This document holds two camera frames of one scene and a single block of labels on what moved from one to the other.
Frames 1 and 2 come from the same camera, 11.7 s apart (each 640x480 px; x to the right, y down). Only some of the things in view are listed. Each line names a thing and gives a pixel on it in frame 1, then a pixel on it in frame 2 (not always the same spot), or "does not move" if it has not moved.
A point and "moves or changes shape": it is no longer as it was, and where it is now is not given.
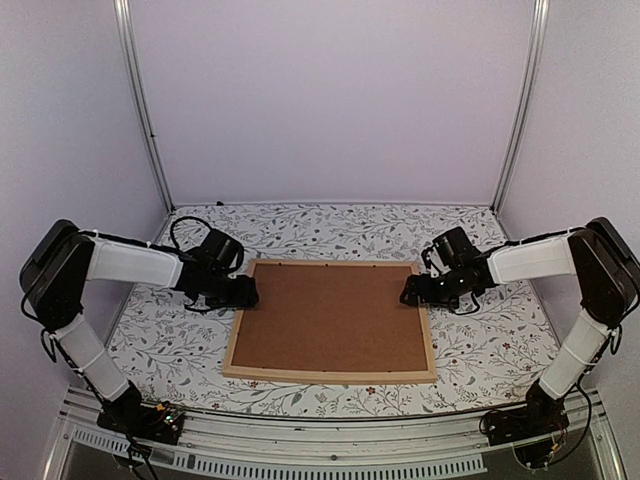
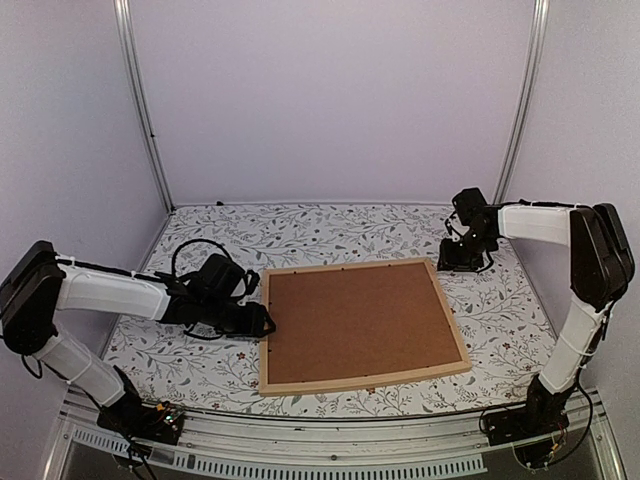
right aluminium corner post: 524,105 does not move
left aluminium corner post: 123,9 does not move
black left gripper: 247,296 to 254,323
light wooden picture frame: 330,322 moves or changes shape
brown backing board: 330,318 moves or changes shape
